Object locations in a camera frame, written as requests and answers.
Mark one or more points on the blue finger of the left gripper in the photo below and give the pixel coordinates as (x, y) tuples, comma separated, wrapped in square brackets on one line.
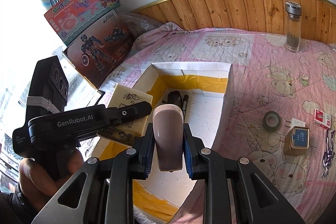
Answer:
[(134, 111)]

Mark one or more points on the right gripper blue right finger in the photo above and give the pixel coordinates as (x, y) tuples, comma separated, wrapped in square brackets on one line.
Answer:
[(189, 150)]

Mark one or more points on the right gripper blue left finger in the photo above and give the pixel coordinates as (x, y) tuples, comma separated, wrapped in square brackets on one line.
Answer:
[(147, 150)]

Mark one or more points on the yellow tissue pack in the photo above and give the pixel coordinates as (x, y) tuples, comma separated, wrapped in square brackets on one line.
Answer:
[(125, 131)]

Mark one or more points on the pink stapler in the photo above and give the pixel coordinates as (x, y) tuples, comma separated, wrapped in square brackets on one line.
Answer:
[(168, 134)]

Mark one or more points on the black safety glasses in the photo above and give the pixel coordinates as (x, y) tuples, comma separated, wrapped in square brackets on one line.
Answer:
[(174, 98)]

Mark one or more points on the black marker pen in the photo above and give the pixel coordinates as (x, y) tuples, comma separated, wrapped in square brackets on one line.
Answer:
[(184, 105)]

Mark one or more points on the green tape roll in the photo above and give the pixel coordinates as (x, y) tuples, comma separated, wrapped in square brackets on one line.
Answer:
[(271, 121)]

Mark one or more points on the gold tin blue lid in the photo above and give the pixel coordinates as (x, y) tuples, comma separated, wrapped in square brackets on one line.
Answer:
[(296, 141)]

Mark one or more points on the white charger plug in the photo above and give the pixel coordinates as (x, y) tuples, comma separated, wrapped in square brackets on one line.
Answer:
[(294, 123)]

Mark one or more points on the red white staples box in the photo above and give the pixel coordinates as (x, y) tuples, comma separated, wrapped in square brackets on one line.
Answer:
[(322, 119)]

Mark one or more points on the purple silver action figure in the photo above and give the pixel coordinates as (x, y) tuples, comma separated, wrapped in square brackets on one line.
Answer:
[(328, 155)]

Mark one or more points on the person left hand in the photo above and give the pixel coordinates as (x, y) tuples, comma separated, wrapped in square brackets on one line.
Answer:
[(37, 185)]

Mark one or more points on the white cardboard box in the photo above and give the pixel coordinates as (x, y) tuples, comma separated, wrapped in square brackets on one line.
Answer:
[(195, 93)]

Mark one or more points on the dark robot toy box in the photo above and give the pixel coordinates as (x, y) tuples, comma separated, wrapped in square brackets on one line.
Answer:
[(98, 50)]

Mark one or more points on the bubble wrap roll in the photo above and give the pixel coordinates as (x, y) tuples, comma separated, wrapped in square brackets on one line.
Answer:
[(139, 24)]

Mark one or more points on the pink bear quilt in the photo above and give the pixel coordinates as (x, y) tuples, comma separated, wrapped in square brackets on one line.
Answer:
[(267, 77)]

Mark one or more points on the colourful toy washer box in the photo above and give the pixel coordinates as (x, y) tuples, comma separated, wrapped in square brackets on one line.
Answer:
[(69, 18)]

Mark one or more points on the glass bottle metal cap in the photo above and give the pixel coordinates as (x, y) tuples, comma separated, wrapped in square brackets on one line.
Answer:
[(293, 25)]

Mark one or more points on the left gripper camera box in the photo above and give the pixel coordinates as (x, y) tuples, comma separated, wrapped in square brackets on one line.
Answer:
[(48, 93)]

